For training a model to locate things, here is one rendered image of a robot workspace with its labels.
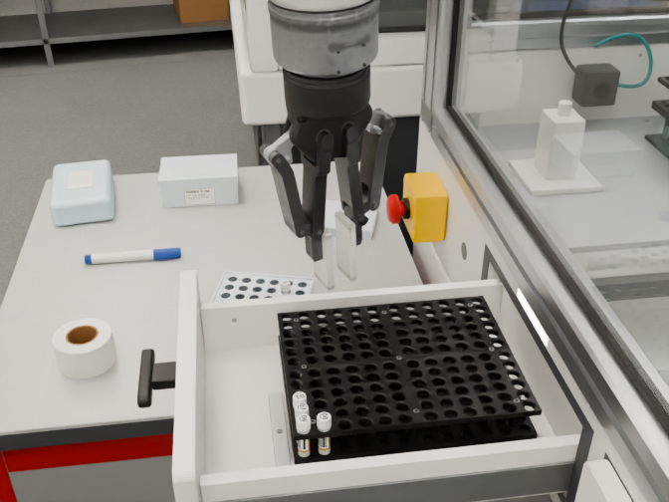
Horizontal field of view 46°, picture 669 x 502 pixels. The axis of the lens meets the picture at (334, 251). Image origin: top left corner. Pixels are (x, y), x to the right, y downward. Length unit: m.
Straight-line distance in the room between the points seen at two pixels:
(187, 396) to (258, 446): 0.11
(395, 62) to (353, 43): 0.85
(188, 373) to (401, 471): 0.21
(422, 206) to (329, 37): 0.44
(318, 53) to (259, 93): 0.84
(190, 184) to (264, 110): 0.26
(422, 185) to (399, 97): 0.49
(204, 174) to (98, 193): 0.17
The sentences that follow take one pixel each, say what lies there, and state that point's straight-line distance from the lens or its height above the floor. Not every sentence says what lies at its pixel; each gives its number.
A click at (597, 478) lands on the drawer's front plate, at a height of 0.93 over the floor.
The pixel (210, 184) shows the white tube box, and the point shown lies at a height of 0.80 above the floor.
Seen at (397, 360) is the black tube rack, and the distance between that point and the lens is 0.77.
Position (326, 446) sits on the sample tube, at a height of 0.88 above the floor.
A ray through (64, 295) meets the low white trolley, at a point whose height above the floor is 0.76.
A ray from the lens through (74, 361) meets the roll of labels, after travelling 0.99.
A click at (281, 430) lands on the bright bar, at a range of 0.77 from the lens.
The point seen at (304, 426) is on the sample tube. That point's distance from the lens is 0.69.
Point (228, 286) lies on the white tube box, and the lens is 1.06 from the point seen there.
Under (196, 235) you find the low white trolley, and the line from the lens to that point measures 1.24.
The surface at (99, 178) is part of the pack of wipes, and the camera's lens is 1.35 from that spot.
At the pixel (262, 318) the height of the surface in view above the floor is 0.88.
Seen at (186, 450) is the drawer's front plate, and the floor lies 0.93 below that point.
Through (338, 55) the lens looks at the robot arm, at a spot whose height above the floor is 1.19.
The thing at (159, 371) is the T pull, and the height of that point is 0.91.
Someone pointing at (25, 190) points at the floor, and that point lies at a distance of 3.18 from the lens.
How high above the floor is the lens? 1.40
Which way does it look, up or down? 32 degrees down
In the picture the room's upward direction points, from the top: straight up
